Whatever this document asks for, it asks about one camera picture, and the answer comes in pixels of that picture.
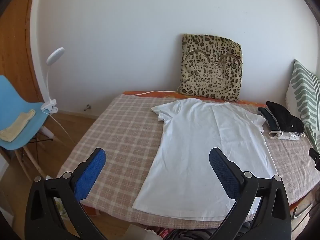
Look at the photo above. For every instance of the metal door stopper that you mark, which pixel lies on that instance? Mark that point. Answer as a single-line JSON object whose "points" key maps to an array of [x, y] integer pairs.
{"points": [[87, 107]]}

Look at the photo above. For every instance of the cream cloth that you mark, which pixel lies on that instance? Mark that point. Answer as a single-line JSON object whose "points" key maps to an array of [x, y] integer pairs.
{"points": [[17, 125]]}

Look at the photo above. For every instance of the leopard print cushion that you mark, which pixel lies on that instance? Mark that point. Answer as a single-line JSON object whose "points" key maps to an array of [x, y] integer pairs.
{"points": [[210, 70]]}

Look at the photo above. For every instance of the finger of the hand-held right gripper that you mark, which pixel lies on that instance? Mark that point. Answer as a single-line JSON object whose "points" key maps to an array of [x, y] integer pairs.
{"points": [[314, 156]]}

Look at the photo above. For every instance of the dark grey folded garment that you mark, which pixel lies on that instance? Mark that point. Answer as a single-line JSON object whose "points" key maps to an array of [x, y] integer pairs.
{"points": [[266, 116]]}

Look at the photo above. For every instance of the white t-shirt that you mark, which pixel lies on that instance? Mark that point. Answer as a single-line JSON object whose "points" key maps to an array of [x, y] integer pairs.
{"points": [[200, 142]]}

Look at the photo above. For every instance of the green striped pillow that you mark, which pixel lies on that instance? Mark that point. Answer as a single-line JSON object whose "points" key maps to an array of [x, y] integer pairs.
{"points": [[305, 95]]}

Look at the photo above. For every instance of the white underwear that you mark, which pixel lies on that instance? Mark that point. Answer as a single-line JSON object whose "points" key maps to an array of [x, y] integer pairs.
{"points": [[285, 135]]}

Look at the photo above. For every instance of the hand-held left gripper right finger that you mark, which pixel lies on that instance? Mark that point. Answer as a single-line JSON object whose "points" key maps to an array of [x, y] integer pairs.
{"points": [[222, 172]]}

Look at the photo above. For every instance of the dark striped cloth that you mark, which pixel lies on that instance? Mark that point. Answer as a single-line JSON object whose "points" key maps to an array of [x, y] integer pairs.
{"points": [[190, 235]]}

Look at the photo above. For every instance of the black garment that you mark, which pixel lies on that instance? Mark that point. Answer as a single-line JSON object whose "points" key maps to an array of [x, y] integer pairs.
{"points": [[285, 117]]}

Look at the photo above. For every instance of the orange bed sheet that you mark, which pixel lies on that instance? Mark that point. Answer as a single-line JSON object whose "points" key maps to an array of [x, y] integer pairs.
{"points": [[172, 95]]}

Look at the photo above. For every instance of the wooden door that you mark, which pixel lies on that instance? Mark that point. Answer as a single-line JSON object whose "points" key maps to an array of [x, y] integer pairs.
{"points": [[15, 42]]}

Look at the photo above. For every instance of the blue chair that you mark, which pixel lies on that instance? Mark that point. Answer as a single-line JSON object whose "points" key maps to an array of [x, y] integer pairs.
{"points": [[15, 95]]}

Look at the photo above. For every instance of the beige plaid blanket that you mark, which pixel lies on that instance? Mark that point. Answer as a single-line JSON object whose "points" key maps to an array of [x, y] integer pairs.
{"points": [[120, 135]]}

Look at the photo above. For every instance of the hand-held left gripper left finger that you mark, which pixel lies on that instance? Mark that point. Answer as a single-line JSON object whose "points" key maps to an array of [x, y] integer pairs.
{"points": [[90, 175]]}

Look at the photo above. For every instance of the wooden bed drawer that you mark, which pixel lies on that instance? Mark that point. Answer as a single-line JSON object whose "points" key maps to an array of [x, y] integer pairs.
{"points": [[302, 211]]}

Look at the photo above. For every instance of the white clip lamp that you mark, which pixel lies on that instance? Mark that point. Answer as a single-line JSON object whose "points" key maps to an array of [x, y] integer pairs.
{"points": [[55, 55]]}

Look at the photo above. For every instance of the yellow green printed bag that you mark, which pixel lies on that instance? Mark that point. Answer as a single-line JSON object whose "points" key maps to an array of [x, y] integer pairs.
{"points": [[59, 206]]}

